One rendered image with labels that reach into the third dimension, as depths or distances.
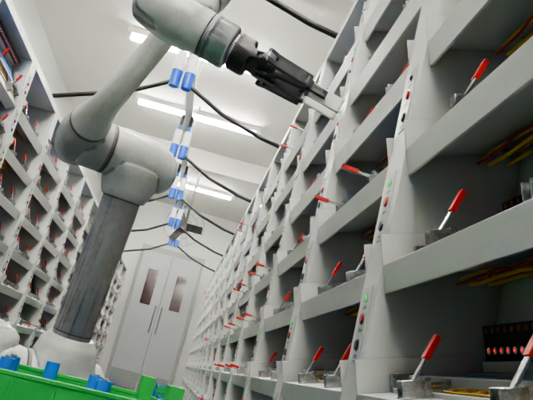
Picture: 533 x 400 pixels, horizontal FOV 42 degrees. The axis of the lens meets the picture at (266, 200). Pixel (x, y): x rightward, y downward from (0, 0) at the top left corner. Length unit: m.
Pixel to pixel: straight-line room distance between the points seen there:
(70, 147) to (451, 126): 1.05
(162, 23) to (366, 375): 0.73
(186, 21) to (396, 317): 0.66
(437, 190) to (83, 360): 1.04
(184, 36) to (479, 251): 0.76
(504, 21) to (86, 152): 1.04
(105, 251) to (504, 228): 1.25
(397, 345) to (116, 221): 0.93
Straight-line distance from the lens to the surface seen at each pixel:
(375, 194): 1.34
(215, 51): 1.34
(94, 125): 1.70
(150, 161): 1.82
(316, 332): 1.80
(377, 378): 1.11
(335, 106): 1.35
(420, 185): 1.17
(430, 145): 1.08
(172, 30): 1.35
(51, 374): 1.02
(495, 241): 0.76
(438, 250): 0.91
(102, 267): 1.83
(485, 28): 1.22
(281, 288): 2.51
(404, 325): 1.13
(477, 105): 0.94
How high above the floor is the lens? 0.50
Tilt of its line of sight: 15 degrees up
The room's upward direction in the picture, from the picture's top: 14 degrees clockwise
